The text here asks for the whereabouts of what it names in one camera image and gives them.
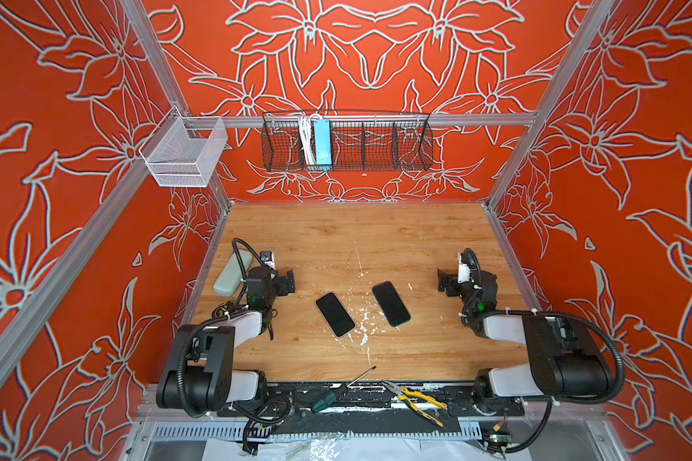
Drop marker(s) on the grey-green glasses case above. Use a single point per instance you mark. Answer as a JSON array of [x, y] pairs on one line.
[[231, 277]]

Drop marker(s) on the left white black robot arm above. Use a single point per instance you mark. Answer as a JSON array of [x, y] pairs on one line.
[[199, 375]]

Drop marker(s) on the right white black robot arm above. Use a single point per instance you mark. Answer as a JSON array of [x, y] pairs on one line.
[[569, 359]]

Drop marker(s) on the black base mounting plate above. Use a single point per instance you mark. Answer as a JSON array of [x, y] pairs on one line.
[[372, 395]]

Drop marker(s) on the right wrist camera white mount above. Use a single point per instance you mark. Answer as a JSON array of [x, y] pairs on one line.
[[467, 269]]

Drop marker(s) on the black wire wall basket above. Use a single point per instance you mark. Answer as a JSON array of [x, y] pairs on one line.
[[361, 141]]

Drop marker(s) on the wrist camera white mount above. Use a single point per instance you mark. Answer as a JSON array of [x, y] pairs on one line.
[[467, 269], [268, 258]]

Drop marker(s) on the circuit board with wires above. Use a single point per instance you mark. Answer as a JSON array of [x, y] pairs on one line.
[[496, 439]]

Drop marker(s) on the light blue box in basket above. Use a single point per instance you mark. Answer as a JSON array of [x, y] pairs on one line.
[[323, 144]]

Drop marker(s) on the black phone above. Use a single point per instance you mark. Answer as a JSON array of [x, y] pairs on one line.
[[335, 314], [391, 304]]

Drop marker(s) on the white mesh wall basket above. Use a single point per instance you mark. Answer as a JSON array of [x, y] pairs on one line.
[[184, 151]]

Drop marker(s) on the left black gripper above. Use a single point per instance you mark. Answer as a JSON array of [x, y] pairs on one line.
[[284, 284]]

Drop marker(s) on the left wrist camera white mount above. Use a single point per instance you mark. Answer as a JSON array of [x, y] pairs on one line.
[[268, 258]]

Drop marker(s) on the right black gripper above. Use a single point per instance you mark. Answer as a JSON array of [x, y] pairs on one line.
[[449, 281]]

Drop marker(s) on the green handled screwdriver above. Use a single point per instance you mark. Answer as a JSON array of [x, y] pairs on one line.
[[330, 397]]

